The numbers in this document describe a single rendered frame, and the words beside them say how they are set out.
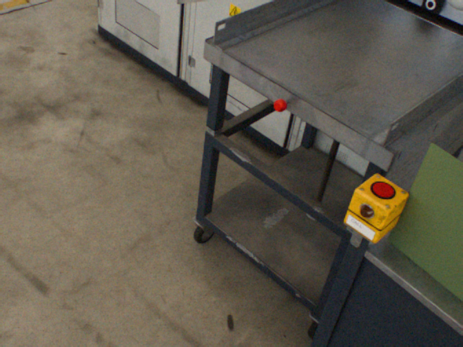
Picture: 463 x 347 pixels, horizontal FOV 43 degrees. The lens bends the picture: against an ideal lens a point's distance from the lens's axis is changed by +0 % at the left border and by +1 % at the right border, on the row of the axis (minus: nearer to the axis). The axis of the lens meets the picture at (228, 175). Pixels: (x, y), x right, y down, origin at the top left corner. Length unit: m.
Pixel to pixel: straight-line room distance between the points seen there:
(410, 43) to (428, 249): 0.79
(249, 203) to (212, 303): 0.39
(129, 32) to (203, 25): 0.58
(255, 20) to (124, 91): 1.31
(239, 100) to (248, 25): 0.97
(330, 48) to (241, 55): 0.27
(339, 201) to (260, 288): 0.45
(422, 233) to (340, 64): 0.61
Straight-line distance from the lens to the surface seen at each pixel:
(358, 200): 1.17
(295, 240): 2.02
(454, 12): 2.01
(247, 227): 2.03
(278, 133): 2.55
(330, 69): 1.61
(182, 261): 2.12
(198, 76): 2.79
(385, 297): 1.31
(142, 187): 2.38
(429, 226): 1.21
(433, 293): 1.24
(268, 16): 1.77
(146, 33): 3.01
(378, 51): 1.76
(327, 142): 2.41
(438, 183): 1.15
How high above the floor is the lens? 1.64
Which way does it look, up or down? 42 degrees down
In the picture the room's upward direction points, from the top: 9 degrees clockwise
